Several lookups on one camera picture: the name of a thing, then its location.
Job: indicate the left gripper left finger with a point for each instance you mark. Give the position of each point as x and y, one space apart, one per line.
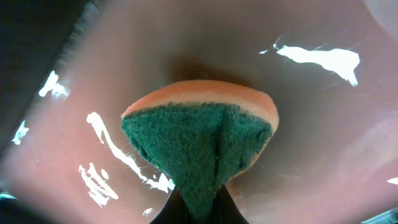
174 211

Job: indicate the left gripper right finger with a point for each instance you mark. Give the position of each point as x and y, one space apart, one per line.
224 209

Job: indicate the red and green sponge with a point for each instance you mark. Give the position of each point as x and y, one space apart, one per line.
201 133

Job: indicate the dark red small tray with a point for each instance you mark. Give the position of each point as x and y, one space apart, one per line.
70 68

